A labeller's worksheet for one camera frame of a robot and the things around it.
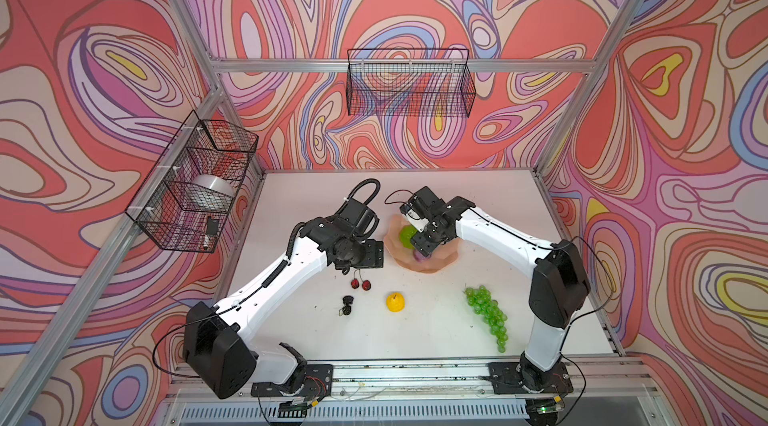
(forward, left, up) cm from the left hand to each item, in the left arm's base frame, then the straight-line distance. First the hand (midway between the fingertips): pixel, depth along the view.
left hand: (375, 259), depth 78 cm
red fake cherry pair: (-1, +3, -15) cm, 15 cm away
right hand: (+9, -16, -6) cm, 19 cm away
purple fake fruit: (+8, -13, -14) cm, 21 cm away
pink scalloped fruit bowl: (+8, -8, -13) cm, 17 cm away
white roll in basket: (+9, +39, +17) cm, 44 cm away
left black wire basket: (+9, +47, +13) cm, 50 cm away
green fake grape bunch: (-6, -30, -13) cm, 33 cm away
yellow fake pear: (-7, -5, -12) cm, 15 cm away
